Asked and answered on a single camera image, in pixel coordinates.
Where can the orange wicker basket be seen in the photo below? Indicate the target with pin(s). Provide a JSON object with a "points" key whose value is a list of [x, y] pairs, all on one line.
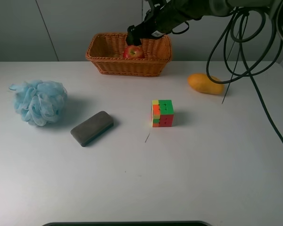
{"points": [[106, 50]]}

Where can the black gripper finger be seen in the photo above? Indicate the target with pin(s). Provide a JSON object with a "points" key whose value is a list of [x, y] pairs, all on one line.
{"points": [[133, 36]]}

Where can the yellow mango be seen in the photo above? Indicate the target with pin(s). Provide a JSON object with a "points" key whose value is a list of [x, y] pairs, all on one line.
{"points": [[201, 83]]}

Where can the blue mesh bath loofah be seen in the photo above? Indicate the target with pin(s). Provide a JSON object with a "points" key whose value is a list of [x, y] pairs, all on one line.
{"points": [[39, 102]]}

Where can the grey whiteboard eraser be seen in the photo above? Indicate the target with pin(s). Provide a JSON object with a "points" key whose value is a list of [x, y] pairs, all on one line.
{"points": [[92, 128]]}

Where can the black cloth-covered gripper body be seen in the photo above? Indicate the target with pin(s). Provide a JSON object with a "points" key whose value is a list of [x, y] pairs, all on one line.
{"points": [[161, 20]]}

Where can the black cloth-covered robot arm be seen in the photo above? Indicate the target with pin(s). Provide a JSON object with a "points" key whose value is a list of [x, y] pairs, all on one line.
{"points": [[196, 9]]}

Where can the red apple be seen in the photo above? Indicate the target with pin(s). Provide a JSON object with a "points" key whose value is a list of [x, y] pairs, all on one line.
{"points": [[134, 52]]}

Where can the colourful puzzle cube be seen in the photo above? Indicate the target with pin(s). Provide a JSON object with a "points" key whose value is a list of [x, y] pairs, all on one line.
{"points": [[162, 113]]}

